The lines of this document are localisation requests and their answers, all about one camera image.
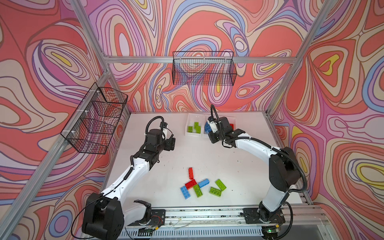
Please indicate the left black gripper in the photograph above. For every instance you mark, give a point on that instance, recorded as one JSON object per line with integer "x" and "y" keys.
{"x": 170, "y": 144}

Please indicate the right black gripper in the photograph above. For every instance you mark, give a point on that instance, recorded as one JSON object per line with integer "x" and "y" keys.
{"x": 211, "y": 135}

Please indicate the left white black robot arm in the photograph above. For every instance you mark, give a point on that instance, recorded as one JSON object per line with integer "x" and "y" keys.
{"x": 104, "y": 216}

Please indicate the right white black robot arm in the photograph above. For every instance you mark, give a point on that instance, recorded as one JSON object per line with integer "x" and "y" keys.
{"x": 285, "y": 174}

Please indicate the middle white plastic bin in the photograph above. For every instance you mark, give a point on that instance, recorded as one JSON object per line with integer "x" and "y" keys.
{"x": 205, "y": 118}

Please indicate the white plastic bin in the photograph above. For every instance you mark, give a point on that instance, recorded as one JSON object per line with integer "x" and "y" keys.
{"x": 190, "y": 122}
{"x": 232, "y": 120}
{"x": 205, "y": 118}

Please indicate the right white plastic bin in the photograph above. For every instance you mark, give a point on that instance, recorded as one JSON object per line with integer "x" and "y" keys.
{"x": 232, "y": 120}

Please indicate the left white plastic bin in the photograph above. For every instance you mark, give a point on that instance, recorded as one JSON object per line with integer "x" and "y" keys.
{"x": 190, "y": 122}

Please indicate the green lego right diagonal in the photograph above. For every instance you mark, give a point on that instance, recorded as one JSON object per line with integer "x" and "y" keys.
{"x": 220, "y": 184}

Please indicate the back black wire basket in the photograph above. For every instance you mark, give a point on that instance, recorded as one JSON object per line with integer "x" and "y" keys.
{"x": 204, "y": 68}

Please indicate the black wire basket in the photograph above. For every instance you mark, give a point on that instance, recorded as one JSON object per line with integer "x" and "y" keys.
{"x": 95, "y": 120}
{"x": 204, "y": 68}

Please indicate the left black wire basket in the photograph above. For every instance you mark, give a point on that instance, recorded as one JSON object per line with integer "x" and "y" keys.
{"x": 95, "y": 120}

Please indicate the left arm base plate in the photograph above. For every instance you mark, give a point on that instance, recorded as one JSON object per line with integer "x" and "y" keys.
{"x": 157, "y": 219}

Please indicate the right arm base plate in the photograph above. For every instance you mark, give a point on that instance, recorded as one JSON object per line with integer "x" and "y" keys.
{"x": 252, "y": 215}

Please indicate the white vented cable duct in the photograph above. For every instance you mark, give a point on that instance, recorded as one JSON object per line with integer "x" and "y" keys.
{"x": 191, "y": 233}

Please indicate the aluminium front rail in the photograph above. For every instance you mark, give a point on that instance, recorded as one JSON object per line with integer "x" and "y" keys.
{"x": 229, "y": 216}

